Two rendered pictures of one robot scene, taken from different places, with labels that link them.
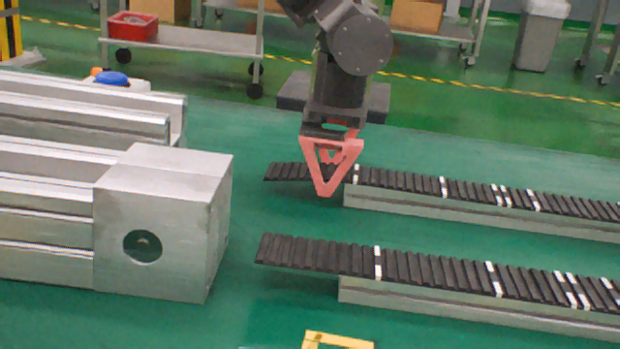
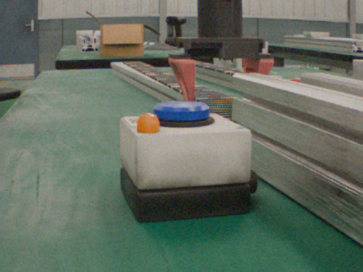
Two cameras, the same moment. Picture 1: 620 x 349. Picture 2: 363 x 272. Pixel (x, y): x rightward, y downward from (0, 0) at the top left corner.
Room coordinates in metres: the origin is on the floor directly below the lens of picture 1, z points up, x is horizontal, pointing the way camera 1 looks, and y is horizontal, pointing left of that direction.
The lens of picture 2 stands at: (0.91, 0.68, 0.91)
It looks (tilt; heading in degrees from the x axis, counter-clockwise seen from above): 11 degrees down; 255
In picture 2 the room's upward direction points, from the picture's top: straight up
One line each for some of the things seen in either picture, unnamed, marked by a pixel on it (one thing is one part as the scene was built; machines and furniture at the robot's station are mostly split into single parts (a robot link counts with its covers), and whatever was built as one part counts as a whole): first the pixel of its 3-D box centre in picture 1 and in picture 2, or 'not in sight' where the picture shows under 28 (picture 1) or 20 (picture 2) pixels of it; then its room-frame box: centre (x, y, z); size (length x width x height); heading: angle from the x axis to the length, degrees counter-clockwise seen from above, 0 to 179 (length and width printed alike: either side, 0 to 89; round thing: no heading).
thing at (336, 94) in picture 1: (340, 83); (219, 23); (0.67, -0.02, 0.91); 0.10 x 0.07 x 0.07; 177
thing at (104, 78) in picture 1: (111, 81); (181, 116); (0.80, 0.28, 0.84); 0.04 x 0.04 x 0.02
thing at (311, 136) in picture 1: (329, 152); (239, 78); (0.64, -0.01, 0.84); 0.07 x 0.07 x 0.09; 87
